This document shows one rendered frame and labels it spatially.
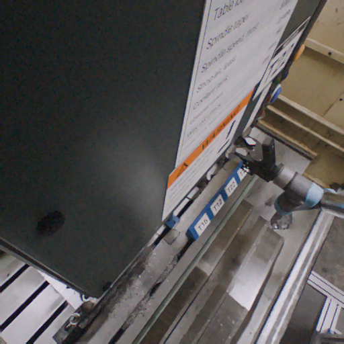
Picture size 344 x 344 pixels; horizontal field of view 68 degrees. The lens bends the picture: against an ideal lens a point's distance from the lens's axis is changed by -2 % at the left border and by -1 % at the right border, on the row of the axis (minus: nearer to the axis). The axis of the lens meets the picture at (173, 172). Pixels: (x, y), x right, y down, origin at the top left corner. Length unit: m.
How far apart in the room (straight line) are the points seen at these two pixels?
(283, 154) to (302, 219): 0.36
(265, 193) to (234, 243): 0.34
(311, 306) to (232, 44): 1.86
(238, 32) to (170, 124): 0.07
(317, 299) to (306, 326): 0.19
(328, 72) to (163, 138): 1.13
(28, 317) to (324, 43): 1.42
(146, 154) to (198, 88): 0.05
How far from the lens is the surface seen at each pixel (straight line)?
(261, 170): 0.96
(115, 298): 0.99
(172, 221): 1.05
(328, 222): 1.45
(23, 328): 1.06
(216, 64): 0.17
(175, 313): 1.14
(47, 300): 1.04
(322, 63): 1.25
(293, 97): 1.35
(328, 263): 2.37
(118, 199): 0.16
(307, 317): 1.94
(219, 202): 1.09
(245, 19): 0.18
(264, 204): 1.42
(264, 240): 1.36
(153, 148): 0.15
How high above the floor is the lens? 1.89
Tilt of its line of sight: 58 degrees down
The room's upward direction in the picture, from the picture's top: 10 degrees clockwise
